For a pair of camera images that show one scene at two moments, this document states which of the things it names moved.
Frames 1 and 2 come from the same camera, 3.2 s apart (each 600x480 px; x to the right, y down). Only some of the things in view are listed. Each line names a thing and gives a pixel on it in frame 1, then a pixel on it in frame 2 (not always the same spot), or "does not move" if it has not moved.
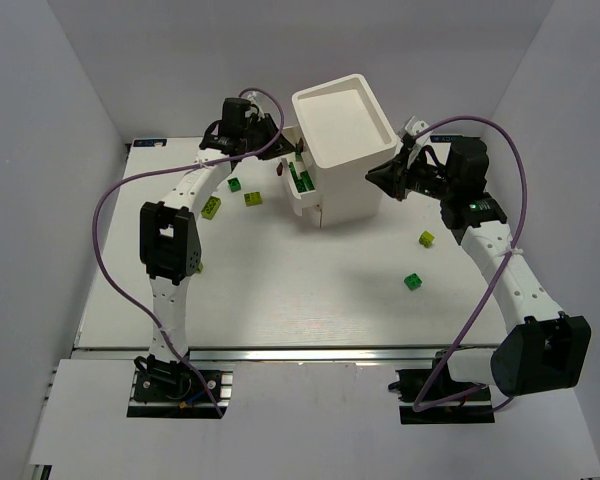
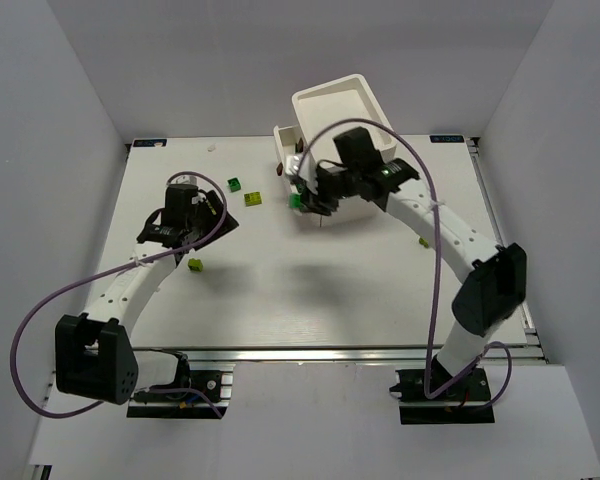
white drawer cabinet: (346, 135) does not move
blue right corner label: (443, 138) does not move
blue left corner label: (149, 142) does not move
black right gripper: (401, 174) → (315, 195)
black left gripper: (268, 138) → (219, 216)
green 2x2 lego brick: (413, 281) → (295, 200)
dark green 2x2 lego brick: (234, 184) does not move
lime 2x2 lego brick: (252, 199) does not move
